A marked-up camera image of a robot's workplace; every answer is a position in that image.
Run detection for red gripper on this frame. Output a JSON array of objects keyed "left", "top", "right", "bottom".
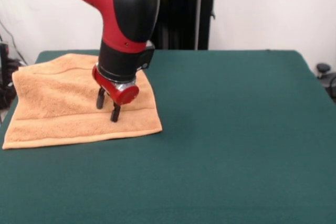
[{"left": 91, "top": 62, "right": 140, "bottom": 123}]

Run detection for grey cable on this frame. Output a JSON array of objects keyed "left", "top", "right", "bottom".
[{"left": 0, "top": 20, "right": 29, "bottom": 67}]

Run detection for black office chair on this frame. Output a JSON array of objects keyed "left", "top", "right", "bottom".
[{"left": 316, "top": 62, "right": 336, "bottom": 103}]

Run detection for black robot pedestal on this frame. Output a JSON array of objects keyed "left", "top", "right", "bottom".
[{"left": 146, "top": 0, "right": 227, "bottom": 51}]

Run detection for orange terry towel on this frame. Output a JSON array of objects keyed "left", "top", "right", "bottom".
[{"left": 2, "top": 53, "right": 163, "bottom": 150}]

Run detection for black computer case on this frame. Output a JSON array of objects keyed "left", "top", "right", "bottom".
[{"left": 0, "top": 41, "right": 11, "bottom": 88}]

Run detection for dark green table cloth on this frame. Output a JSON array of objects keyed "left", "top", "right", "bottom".
[{"left": 0, "top": 49, "right": 336, "bottom": 224}]

